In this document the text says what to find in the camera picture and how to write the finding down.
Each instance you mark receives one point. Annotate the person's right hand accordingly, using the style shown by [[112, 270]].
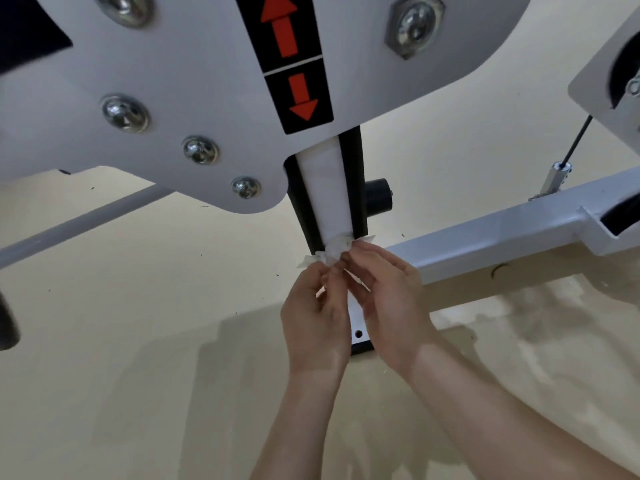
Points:
[[395, 309]]

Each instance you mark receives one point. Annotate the person's left hand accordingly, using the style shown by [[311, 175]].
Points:
[[315, 329]]

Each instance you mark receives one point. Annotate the white cleaning wipe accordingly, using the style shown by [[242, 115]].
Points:
[[332, 252]]

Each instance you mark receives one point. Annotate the white gym machine frame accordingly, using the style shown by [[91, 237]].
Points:
[[175, 94]]

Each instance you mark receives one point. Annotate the person's left forearm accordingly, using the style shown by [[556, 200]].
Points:
[[295, 429]]

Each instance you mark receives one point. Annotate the person's right forearm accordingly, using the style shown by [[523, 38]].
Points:
[[500, 419]]

